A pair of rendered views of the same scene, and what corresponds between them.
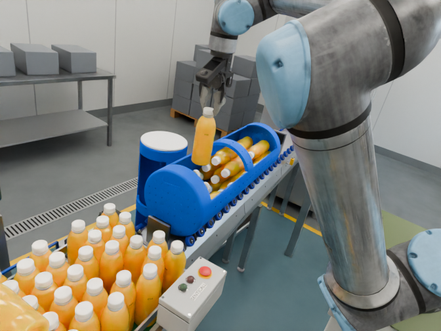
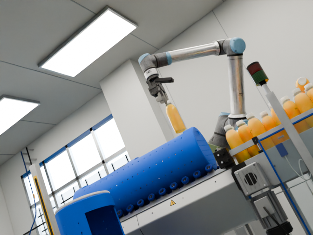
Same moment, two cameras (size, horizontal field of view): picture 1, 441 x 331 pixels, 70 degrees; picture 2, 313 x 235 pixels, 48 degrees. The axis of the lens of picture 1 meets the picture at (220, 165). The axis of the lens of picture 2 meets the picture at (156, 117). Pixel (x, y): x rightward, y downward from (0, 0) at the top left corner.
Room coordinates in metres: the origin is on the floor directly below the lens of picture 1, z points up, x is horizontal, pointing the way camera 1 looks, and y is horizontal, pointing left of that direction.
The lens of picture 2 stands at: (1.46, 2.12, 0.69)
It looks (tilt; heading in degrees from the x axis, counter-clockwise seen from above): 19 degrees up; 262
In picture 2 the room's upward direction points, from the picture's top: 24 degrees counter-clockwise
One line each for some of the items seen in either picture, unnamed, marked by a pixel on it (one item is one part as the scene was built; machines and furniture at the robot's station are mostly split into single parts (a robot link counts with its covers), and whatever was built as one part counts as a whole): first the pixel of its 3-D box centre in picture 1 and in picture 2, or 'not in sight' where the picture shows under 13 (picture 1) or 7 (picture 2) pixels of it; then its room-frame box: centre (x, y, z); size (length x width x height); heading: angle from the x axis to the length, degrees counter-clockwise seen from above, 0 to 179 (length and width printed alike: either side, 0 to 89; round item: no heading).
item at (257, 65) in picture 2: not in sight; (255, 70); (0.74, 0.67, 1.23); 0.06 x 0.06 x 0.04
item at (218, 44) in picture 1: (221, 44); (151, 75); (1.09, 0.07, 1.69); 0.10 x 0.09 x 0.05; 65
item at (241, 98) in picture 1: (216, 89); not in sight; (5.14, 0.30, 0.59); 1.20 x 0.80 x 1.19; 58
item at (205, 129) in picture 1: (204, 138); (174, 117); (1.07, 0.08, 1.36); 0.07 x 0.07 x 0.19
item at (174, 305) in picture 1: (193, 295); not in sight; (0.64, 0.00, 1.05); 0.20 x 0.10 x 0.10; 155
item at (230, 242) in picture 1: (232, 230); not in sight; (1.93, -0.19, 0.31); 0.06 x 0.06 x 0.63; 65
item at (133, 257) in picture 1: (134, 265); not in sight; (0.75, 0.21, 1.00); 0.07 x 0.07 x 0.19
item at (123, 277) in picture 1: (123, 278); not in sight; (0.61, 0.20, 1.10); 0.04 x 0.04 x 0.02
